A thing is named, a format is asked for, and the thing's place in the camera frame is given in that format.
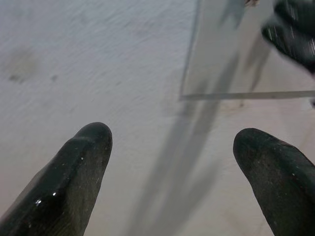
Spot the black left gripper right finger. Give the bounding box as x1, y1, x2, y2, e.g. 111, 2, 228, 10
232, 127, 315, 236

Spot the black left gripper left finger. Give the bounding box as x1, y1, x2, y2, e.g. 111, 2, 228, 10
0, 122, 113, 236

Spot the grey wall board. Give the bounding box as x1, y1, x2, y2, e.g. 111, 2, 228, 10
179, 0, 315, 101

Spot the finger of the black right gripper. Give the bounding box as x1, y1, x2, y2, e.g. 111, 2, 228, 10
273, 0, 315, 40
260, 22, 315, 76

